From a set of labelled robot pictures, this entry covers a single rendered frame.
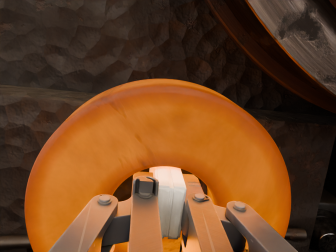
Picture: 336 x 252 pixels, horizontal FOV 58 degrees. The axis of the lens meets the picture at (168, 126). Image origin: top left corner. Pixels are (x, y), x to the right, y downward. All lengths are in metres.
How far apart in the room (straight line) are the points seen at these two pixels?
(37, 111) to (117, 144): 0.14
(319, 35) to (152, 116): 0.11
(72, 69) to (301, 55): 0.22
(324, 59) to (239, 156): 0.08
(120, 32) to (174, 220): 0.22
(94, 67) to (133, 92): 0.17
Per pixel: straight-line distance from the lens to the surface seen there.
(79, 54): 0.33
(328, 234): 0.39
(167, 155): 0.16
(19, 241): 0.32
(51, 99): 0.28
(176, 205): 0.16
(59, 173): 0.17
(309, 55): 0.20
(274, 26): 0.19
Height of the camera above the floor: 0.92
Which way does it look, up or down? 13 degrees down
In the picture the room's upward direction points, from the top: 6 degrees clockwise
